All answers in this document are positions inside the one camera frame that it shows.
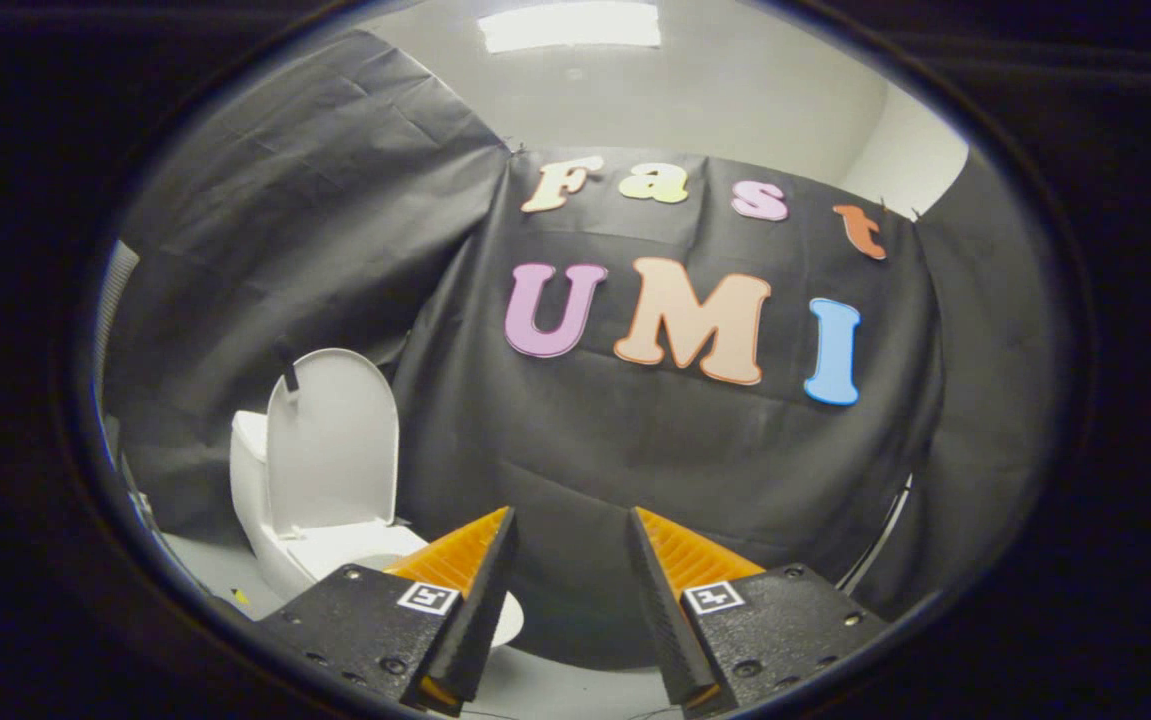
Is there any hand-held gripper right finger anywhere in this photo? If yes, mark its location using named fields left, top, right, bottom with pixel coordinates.
left=627, top=505, right=891, bottom=719

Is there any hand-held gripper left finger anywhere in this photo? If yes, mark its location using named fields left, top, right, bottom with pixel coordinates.
left=255, top=505, right=521, bottom=717

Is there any white toilet lid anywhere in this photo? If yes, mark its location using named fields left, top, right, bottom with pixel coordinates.
left=265, top=348, right=402, bottom=536

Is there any white toilet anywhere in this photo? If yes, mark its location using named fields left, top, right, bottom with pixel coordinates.
left=230, top=410, right=526, bottom=649

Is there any black backdrop cloth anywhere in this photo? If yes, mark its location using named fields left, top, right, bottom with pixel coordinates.
left=100, top=28, right=1046, bottom=671

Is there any grey ribbed panel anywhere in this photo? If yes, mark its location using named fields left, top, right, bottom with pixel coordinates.
left=98, top=240, right=142, bottom=336

